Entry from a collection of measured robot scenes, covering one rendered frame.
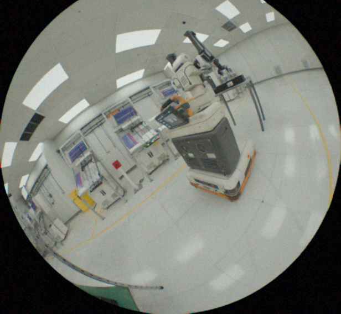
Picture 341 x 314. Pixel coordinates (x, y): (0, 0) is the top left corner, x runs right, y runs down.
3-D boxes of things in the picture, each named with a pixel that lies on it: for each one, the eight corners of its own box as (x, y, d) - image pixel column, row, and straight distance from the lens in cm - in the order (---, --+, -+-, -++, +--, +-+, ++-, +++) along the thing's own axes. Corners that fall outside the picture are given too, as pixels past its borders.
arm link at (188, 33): (180, 33, 137) (185, 27, 134) (188, 36, 146) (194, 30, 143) (200, 61, 112) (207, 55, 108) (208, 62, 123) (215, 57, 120)
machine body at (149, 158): (170, 158, 250) (156, 137, 235) (149, 176, 242) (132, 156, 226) (161, 155, 310) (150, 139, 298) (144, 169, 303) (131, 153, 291)
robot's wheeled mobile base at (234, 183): (237, 204, 98) (232, 188, 77) (190, 186, 132) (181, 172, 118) (257, 153, 137) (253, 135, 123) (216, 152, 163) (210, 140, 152)
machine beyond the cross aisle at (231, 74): (249, 88, 745) (234, 61, 746) (247, 90, 667) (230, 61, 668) (232, 94, 790) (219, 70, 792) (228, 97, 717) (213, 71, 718)
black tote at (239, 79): (215, 94, 193) (212, 89, 193) (218, 92, 208) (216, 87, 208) (244, 81, 173) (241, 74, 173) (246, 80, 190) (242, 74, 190)
